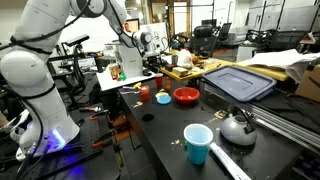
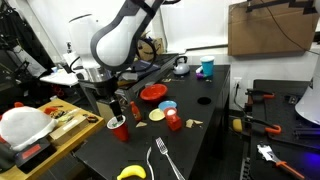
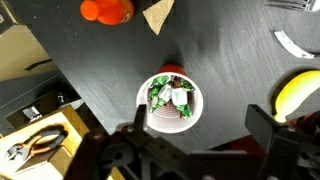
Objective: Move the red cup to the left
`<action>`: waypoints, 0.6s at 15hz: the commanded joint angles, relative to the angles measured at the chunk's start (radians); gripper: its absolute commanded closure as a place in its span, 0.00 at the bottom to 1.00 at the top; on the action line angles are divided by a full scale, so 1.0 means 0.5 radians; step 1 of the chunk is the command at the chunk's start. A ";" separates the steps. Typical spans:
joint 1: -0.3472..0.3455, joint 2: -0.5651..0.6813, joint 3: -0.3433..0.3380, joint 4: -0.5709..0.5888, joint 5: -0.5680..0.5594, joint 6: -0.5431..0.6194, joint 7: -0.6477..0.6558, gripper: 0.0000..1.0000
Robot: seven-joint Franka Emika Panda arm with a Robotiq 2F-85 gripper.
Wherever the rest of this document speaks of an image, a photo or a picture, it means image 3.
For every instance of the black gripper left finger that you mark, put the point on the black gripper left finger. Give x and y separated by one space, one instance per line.
150 150

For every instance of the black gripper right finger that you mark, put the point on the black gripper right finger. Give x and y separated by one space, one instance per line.
283 150

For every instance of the red plastic cup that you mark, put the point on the red plastic cup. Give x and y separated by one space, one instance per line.
166 122

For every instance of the yellow toy banana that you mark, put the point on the yellow toy banana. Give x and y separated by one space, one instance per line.
296 93

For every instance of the brown candy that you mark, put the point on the brown candy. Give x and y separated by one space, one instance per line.
175 80

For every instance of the yellow wooden table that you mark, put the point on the yellow wooden table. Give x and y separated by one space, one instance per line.
75 119

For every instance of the silver spoon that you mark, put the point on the silver spoon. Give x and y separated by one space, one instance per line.
293 45

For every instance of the small silver metal part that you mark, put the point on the small silver metal part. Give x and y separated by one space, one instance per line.
32 113

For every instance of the beige box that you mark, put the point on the beige box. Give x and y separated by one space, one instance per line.
16 135

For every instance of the small orange bottle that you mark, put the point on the small orange bottle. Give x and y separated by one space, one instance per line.
106 10

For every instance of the silver fork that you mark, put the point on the silver fork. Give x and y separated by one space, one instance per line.
296 3

